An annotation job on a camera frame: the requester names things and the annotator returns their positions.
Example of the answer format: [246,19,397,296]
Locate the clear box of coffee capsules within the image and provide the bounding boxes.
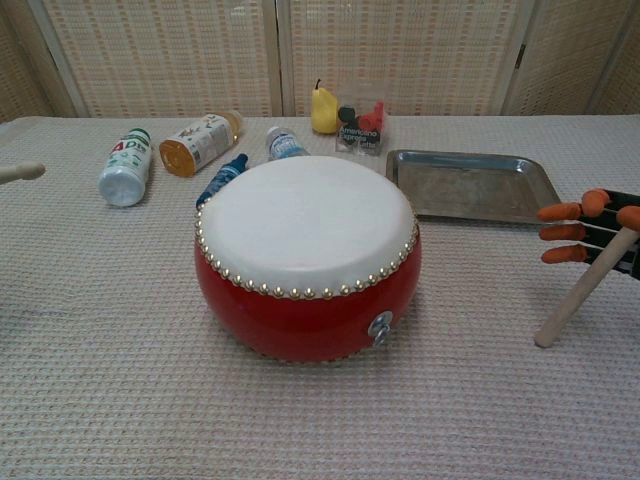
[334,99,391,156]

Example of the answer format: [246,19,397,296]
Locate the white green-capped drink bottle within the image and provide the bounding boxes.
[97,127,153,208]

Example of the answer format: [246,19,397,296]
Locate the beige woven tablecloth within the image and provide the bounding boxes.
[0,114,640,480]

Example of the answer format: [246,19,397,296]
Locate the red drum with white skin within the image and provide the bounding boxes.
[193,155,419,364]

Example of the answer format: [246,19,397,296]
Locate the yellow toy pear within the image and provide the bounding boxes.
[310,77,341,135]

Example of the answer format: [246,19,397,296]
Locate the amber tea bottle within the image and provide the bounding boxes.
[158,110,245,178]

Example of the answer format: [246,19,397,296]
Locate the woven bamboo folding screen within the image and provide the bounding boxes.
[0,0,640,124]

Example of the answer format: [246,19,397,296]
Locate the small blue spray bottle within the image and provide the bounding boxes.
[194,152,250,209]

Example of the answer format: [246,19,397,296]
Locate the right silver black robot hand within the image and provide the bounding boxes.
[537,187,640,281]

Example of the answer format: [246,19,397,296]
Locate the clear water bottle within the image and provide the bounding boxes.
[265,125,311,162]

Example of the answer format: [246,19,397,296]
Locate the rectangular stainless steel tray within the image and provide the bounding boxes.
[384,148,568,225]

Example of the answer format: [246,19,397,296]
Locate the wooden drumstick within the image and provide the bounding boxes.
[0,162,46,185]
[533,229,640,349]

